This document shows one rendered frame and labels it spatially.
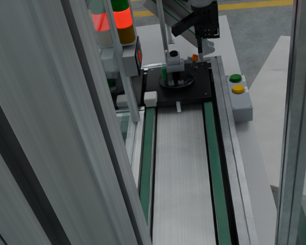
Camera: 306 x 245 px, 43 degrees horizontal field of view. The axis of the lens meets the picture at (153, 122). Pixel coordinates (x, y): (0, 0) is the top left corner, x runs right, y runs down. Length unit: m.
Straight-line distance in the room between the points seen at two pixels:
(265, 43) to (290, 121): 3.15
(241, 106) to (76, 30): 1.19
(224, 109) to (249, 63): 2.06
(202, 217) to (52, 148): 0.93
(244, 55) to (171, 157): 2.35
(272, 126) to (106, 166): 1.25
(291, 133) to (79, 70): 0.40
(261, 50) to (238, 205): 2.62
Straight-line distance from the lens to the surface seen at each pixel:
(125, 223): 0.21
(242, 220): 1.01
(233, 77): 1.45
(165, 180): 1.17
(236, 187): 1.07
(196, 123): 1.34
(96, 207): 0.18
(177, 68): 1.41
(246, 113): 1.34
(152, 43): 1.99
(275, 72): 1.68
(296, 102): 0.49
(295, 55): 0.46
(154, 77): 1.51
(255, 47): 3.60
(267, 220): 1.14
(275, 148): 1.33
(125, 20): 1.12
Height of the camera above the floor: 1.78
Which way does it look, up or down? 39 degrees down
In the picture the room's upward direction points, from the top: 11 degrees counter-clockwise
